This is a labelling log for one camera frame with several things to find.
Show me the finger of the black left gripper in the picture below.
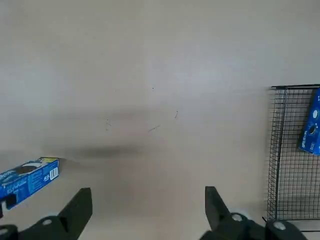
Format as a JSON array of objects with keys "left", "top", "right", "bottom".
[{"left": 5, "top": 195, "right": 17, "bottom": 211}]

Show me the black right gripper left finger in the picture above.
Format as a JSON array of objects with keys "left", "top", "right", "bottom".
[{"left": 0, "top": 187, "right": 93, "bottom": 240}]

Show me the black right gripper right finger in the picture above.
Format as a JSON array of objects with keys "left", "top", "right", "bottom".
[{"left": 199, "top": 186, "right": 310, "bottom": 240}]

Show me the blue oreo cookie box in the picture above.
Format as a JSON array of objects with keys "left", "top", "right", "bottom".
[
  {"left": 298, "top": 87, "right": 320, "bottom": 156},
  {"left": 0, "top": 156, "right": 61, "bottom": 211}
]

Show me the black wire shelf rack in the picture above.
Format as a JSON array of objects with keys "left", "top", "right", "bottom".
[{"left": 261, "top": 84, "right": 320, "bottom": 232}]

